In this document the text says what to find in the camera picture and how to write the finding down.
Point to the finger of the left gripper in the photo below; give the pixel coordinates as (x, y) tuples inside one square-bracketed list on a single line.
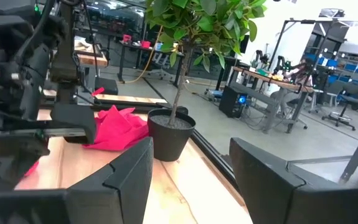
[(16, 158), (76, 118)]

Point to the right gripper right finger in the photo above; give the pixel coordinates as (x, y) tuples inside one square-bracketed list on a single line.
[(290, 202)]

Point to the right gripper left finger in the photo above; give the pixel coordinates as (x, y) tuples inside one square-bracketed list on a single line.
[(104, 199)]

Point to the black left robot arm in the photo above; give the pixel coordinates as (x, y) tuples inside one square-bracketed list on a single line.
[(65, 62)]

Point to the red cloth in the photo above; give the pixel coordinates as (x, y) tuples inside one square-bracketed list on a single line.
[(116, 130)]

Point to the black floor box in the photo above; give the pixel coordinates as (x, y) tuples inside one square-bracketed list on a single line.
[(107, 86)]

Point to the wooden background table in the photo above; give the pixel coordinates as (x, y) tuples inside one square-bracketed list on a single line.
[(91, 59)]

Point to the green plant in black pot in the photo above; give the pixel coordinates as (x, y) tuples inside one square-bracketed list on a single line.
[(169, 137)]

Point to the dark background desk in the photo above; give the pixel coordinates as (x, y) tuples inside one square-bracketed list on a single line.
[(132, 46)]

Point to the black computer tower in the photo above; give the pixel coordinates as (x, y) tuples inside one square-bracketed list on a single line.
[(230, 102)]

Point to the wooden background workbench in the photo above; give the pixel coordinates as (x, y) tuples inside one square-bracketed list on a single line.
[(278, 81)]

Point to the grey office chair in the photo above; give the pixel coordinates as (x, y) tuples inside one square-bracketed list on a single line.
[(348, 93)]

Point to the person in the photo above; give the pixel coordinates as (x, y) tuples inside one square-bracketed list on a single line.
[(300, 77)]

